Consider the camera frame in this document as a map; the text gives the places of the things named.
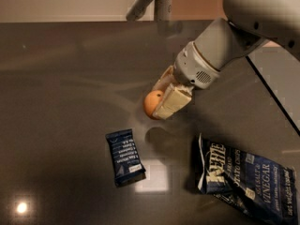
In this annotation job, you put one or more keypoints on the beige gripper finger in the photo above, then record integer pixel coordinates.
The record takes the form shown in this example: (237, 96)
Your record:
(165, 80)
(174, 99)

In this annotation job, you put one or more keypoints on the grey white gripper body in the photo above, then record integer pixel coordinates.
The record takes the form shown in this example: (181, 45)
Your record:
(193, 67)

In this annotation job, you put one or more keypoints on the orange fruit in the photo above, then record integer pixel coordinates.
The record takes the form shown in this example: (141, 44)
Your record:
(151, 101)

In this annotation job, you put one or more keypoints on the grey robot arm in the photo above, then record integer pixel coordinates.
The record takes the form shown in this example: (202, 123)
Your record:
(247, 24)

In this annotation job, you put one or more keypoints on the blue rxbar blueberry wrapper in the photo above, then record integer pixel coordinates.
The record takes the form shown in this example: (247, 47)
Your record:
(125, 157)

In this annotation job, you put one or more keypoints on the blue kettle chips bag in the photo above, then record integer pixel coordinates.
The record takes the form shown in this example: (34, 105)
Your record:
(254, 185)

